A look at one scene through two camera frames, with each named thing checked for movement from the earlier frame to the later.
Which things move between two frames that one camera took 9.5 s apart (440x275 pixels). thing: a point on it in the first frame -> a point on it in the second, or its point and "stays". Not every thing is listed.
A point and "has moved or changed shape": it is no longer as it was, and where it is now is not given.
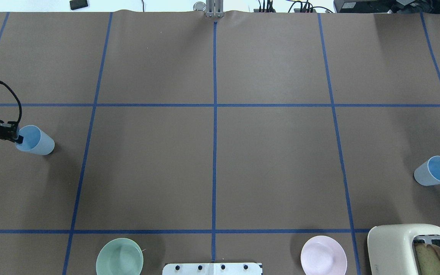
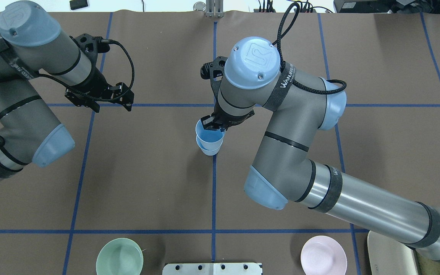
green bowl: [120, 256] stays
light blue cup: [35, 140] has moved or changed shape
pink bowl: [324, 255] stays
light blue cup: [431, 172] -> [210, 141]
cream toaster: [391, 249] stays
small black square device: [76, 4] stays
